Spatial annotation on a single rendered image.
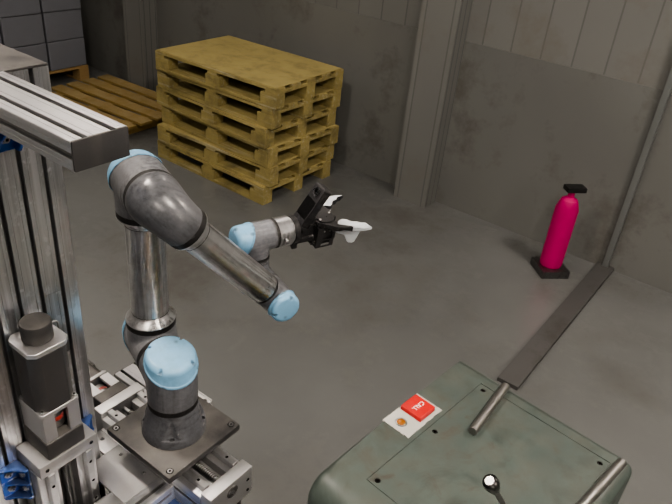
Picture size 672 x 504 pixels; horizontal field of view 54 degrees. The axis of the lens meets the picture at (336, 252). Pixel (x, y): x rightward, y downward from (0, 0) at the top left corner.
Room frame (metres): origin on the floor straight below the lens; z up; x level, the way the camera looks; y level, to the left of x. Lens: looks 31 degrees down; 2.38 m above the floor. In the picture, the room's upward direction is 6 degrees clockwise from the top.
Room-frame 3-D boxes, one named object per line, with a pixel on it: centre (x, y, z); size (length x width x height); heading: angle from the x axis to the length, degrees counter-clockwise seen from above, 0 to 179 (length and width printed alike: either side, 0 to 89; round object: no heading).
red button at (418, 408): (1.18, -0.23, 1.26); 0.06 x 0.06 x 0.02; 50
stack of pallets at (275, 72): (5.25, 0.85, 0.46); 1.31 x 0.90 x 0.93; 56
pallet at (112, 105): (6.22, 2.31, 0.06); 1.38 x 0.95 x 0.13; 56
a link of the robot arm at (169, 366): (1.14, 0.35, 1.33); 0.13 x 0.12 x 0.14; 34
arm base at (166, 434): (1.13, 0.34, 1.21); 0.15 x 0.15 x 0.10
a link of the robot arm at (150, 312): (1.25, 0.42, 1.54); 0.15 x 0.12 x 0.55; 34
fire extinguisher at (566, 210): (4.02, -1.50, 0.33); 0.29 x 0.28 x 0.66; 146
